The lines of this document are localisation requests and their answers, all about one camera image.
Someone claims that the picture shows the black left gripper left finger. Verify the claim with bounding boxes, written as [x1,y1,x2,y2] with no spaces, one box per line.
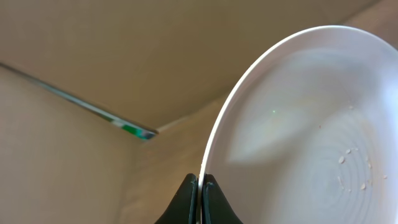
[155,174,198,224]

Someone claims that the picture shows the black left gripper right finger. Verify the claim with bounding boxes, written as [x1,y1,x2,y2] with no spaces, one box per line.
[201,174,243,224]

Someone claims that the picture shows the white plate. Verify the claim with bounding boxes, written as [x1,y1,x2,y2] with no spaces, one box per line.
[199,26,397,223]

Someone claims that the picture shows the brown cardboard box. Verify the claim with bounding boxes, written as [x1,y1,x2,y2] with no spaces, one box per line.
[1,1,371,223]

